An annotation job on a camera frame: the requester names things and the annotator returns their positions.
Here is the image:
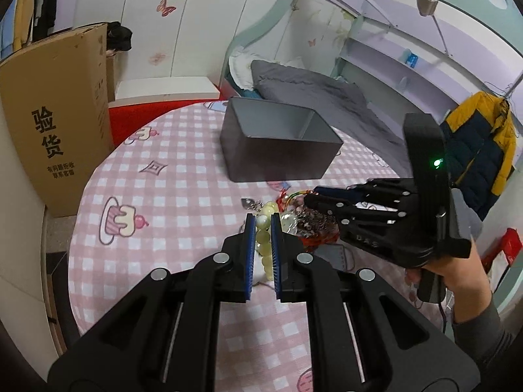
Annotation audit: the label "red cushion bench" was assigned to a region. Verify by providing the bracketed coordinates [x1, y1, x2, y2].
[108, 91, 223, 147]

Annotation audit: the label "dark metal tin box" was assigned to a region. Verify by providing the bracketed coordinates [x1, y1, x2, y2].
[220, 97, 343, 182]

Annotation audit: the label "pale green bead bracelet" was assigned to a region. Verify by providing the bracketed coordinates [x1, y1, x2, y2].
[253, 200, 287, 283]

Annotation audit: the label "white pillow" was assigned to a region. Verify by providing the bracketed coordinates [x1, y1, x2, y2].
[229, 47, 262, 91]

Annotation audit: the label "white board on bench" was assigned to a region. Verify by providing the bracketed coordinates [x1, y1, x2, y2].
[109, 76, 220, 108]

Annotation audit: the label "yellow navy jacket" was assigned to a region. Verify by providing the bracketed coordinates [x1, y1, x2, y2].
[441, 91, 517, 221]

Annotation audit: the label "hanging clothes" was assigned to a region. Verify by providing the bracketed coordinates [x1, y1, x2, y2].
[1, 0, 58, 59]

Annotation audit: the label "black cloth on box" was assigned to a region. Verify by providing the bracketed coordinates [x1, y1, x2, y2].
[106, 21, 133, 52]

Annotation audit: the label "large brown cardboard box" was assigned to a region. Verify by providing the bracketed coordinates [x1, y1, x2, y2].
[1, 24, 113, 217]

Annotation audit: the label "red bag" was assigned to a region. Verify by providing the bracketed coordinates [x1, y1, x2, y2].
[482, 227, 522, 292]

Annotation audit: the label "grey bed blanket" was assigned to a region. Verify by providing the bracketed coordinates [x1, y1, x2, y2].
[251, 60, 411, 177]

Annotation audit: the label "grey sleeved right forearm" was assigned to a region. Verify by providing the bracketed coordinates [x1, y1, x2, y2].
[453, 302, 515, 371]

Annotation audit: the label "small blue shelf box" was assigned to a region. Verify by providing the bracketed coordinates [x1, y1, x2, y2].
[405, 52, 418, 69]

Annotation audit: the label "person's right hand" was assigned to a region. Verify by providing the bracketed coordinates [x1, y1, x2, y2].
[423, 240, 492, 324]

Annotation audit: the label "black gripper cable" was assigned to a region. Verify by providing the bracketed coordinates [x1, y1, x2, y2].
[436, 299, 450, 334]

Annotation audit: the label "pink checkered tablecloth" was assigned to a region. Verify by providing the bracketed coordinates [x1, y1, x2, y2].
[67, 100, 455, 392]

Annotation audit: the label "silver chain jewelry pile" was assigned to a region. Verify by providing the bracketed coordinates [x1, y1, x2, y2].
[240, 192, 338, 240]

